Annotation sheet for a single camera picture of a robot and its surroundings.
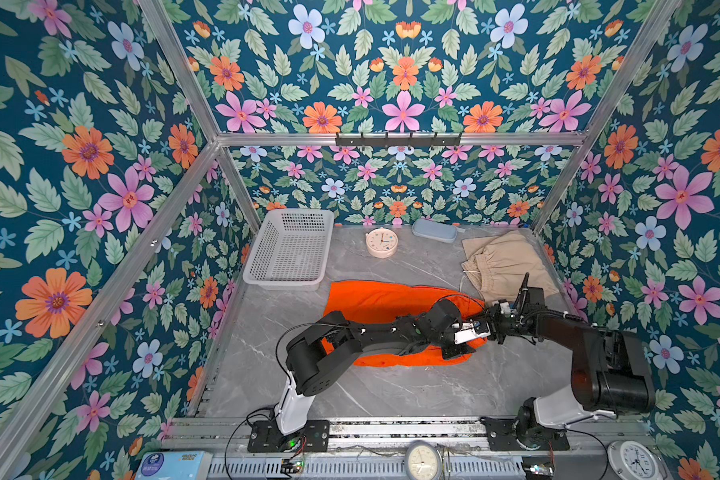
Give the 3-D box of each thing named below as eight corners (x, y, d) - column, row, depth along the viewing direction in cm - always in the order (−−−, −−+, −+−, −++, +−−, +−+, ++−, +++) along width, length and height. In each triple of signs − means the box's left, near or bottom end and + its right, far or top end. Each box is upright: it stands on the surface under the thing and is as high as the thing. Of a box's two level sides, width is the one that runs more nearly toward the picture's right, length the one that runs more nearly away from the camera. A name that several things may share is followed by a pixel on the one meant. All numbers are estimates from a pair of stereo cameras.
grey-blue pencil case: (409, 233, 121) (410, 228, 119) (417, 219, 126) (417, 214, 124) (458, 248, 115) (459, 243, 113) (463, 233, 121) (465, 228, 118)
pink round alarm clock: (366, 258, 112) (365, 253, 110) (367, 233, 121) (366, 227, 118) (398, 258, 112) (399, 253, 110) (397, 232, 121) (397, 227, 118)
